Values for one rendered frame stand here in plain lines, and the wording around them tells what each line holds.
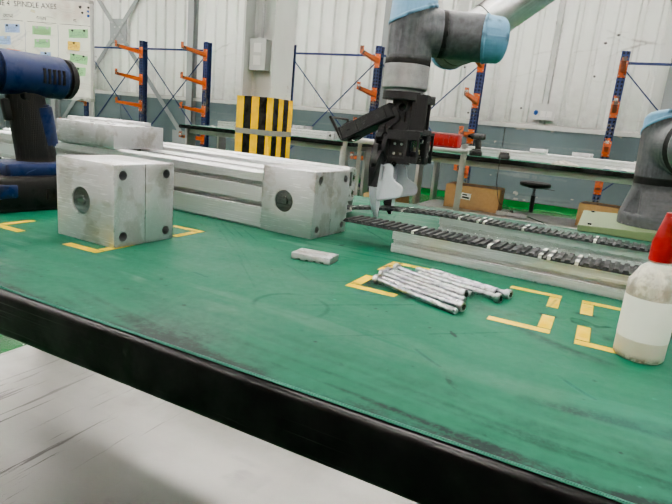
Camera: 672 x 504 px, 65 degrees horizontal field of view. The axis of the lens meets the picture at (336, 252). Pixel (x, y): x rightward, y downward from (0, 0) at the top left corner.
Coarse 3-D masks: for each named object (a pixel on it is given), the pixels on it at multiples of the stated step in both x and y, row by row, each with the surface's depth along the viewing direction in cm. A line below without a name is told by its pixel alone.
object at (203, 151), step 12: (168, 144) 122; (180, 144) 122; (216, 156) 106; (228, 156) 104; (240, 156) 103; (252, 156) 110; (264, 156) 109; (336, 168) 95; (348, 168) 100; (348, 192) 101; (348, 204) 102
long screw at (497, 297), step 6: (432, 276) 60; (438, 276) 59; (450, 282) 58; (456, 282) 57; (468, 288) 56; (474, 288) 56; (480, 294) 55; (486, 294) 54; (492, 294) 54; (498, 294) 53; (498, 300) 53
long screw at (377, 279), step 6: (378, 276) 56; (378, 282) 56; (384, 282) 55; (390, 282) 55; (396, 288) 54; (402, 288) 53; (408, 294) 53; (414, 294) 52; (420, 294) 52; (426, 300) 51; (432, 300) 51; (438, 306) 50; (444, 306) 50; (450, 306) 49; (450, 312) 49; (456, 312) 49
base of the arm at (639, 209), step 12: (636, 180) 108; (648, 180) 105; (660, 180) 104; (636, 192) 108; (648, 192) 105; (660, 192) 104; (624, 204) 110; (636, 204) 108; (648, 204) 105; (660, 204) 104; (624, 216) 109; (636, 216) 106; (648, 216) 105; (660, 216) 103; (648, 228) 105
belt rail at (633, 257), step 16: (448, 224) 87; (464, 224) 86; (480, 224) 85; (512, 240) 82; (528, 240) 82; (544, 240) 80; (560, 240) 79; (576, 240) 78; (592, 256) 77; (608, 256) 77; (624, 256) 76; (640, 256) 74
